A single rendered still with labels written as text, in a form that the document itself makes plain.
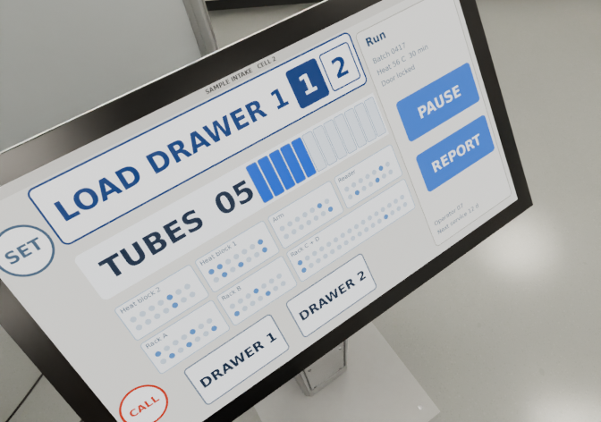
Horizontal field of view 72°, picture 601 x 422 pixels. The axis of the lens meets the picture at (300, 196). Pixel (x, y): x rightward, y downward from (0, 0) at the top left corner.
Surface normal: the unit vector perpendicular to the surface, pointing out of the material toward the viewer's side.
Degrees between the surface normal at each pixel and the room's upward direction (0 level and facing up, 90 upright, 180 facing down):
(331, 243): 50
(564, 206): 0
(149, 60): 90
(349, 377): 0
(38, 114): 90
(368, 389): 3
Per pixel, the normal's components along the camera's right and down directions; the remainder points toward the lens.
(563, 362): -0.08, -0.54
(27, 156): 0.37, 0.16
